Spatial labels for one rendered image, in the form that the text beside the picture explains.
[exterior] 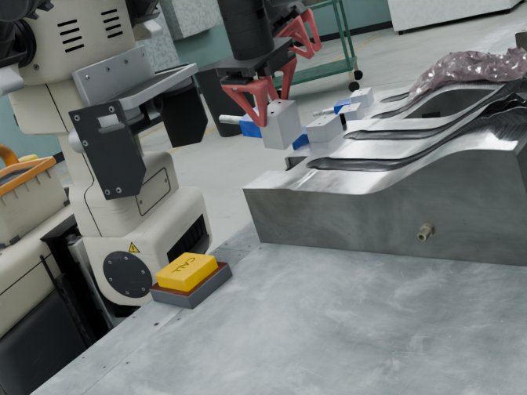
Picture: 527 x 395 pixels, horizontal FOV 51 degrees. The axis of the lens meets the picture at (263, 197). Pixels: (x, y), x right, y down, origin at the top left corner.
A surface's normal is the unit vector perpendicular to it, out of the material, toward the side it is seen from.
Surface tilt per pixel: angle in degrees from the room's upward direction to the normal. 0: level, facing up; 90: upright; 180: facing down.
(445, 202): 90
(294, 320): 0
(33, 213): 92
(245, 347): 0
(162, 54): 90
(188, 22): 90
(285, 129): 99
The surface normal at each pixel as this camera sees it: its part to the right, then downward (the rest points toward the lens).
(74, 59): 0.94, -0.01
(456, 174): -0.59, 0.45
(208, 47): 0.75, 0.01
